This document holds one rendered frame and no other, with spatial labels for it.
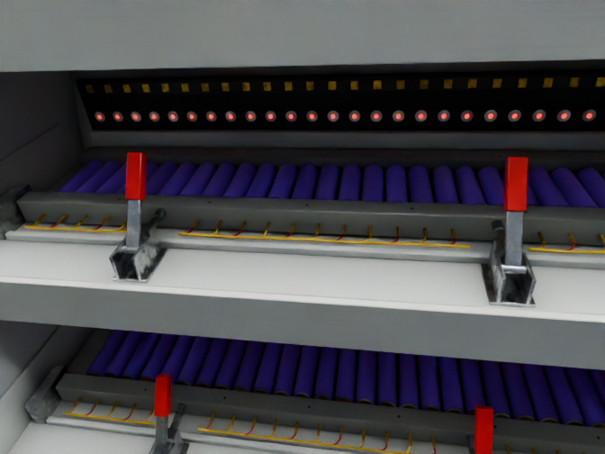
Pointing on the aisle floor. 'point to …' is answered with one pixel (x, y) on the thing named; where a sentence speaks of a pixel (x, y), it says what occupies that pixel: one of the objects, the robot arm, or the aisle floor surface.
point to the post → (18, 348)
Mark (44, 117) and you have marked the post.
